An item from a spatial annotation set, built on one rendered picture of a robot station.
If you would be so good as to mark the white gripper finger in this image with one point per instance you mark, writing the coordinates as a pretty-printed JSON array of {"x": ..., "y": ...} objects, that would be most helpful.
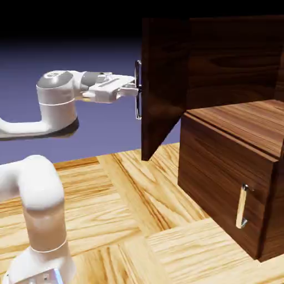
[
  {"x": 129, "y": 91},
  {"x": 131, "y": 85}
]

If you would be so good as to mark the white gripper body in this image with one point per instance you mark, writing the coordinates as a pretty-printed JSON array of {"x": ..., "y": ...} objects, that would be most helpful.
[{"x": 106, "y": 91}]

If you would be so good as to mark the dark wood closed cabinet door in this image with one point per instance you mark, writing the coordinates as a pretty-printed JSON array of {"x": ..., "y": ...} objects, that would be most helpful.
[{"x": 213, "y": 177}]

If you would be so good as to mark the dark wood open cabinet door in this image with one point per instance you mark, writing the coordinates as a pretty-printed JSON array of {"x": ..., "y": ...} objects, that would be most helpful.
[{"x": 164, "y": 84}]

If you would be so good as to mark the dark wood cabinet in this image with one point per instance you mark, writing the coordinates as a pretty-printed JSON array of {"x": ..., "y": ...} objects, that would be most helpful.
[{"x": 233, "y": 66}]

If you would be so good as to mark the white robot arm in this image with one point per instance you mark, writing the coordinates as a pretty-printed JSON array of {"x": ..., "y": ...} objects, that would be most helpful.
[{"x": 55, "y": 102}]

